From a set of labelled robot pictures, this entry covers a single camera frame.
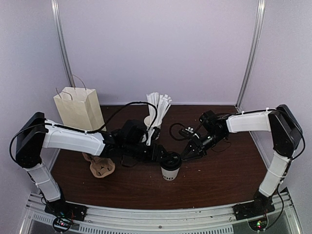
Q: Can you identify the black plastic cup lid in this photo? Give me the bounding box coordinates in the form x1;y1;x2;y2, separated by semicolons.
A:
160;152;182;171

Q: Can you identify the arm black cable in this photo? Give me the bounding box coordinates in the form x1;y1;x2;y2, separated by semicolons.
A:
169;113;232;152
9;101;159;169

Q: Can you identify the white paper coffee cup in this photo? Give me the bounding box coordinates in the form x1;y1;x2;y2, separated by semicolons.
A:
160;164;181;181

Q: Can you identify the white wrapped straws bundle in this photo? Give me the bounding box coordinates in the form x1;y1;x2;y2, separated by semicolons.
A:
146;92;172;127

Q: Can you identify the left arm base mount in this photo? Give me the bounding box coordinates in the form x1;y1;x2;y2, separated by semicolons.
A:
44;202;87;233

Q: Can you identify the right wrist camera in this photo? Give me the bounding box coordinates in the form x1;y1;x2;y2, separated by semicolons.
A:
178;127;196;138

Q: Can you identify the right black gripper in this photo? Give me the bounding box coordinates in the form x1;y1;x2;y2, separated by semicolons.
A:
180;131;226;162

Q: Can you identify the aluminium front rail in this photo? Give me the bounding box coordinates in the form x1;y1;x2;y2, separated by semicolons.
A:
19;192;300;234

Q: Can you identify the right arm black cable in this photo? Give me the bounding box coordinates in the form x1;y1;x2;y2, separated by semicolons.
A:
169;113;232;152

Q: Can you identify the white straw holder cup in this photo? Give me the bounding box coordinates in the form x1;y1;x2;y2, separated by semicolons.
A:
144;116;161;141

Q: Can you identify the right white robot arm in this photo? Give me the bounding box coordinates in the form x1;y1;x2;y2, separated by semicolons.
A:
179;104;303;215

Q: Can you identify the brown paper bag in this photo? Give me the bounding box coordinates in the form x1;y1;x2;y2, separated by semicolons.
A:
53;86;106;131

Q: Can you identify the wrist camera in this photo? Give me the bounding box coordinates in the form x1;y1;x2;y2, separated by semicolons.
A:
178;127;196;138
146;127;160;146

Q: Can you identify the aluminium frame post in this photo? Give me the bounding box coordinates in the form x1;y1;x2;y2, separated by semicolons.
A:
235;0;266;111
51;0;74;86

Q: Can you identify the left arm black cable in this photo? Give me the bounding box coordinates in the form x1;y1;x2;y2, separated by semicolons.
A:
9;101;159;169

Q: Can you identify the cardboard cup carrier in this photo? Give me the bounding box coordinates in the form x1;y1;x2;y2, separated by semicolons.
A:
82;153;116;178

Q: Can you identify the right aluminium frame post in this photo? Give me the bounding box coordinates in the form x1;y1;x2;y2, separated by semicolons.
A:
235;0;266;111

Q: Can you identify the left aluminium frame post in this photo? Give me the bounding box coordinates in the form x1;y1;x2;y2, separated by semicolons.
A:
51;0;74;86

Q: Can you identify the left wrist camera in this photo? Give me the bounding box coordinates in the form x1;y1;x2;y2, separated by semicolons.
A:
146;127;160;146

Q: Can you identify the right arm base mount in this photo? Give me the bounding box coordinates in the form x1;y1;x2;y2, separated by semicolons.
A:
233;201;275;232

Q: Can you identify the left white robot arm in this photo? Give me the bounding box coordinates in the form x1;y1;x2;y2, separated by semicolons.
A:
10;112;173;216

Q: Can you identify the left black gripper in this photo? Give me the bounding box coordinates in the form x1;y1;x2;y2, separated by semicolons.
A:
124;141;171;164

